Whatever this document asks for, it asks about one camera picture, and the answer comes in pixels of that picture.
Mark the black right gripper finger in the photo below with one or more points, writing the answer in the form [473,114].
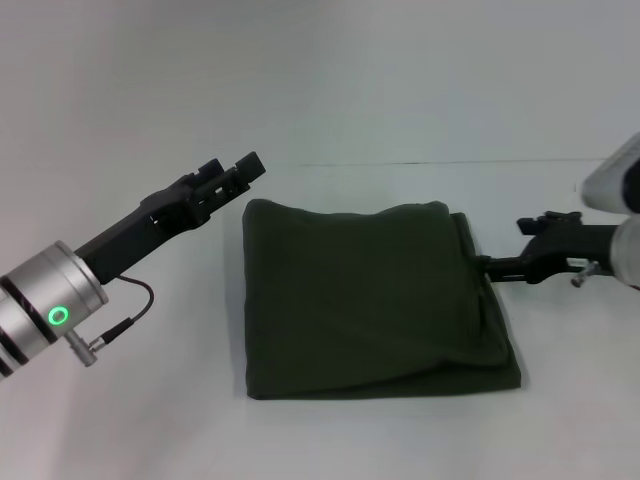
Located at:
[547,222]
[505,267]

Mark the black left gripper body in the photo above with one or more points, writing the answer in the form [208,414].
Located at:
[135,230]

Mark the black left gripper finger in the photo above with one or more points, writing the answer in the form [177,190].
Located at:
[209,168]
[245,172]

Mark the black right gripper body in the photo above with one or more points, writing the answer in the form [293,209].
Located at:
[570,250]

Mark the dark green t-shirt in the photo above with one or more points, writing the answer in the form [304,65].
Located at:
[375,300]

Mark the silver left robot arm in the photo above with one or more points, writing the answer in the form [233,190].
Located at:
[40,310]

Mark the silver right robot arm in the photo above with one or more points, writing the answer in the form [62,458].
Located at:
[627,255]

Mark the small silver cylindrical connector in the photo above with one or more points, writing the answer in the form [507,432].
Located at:
[585,275]

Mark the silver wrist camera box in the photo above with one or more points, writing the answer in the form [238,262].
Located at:
[612,180]

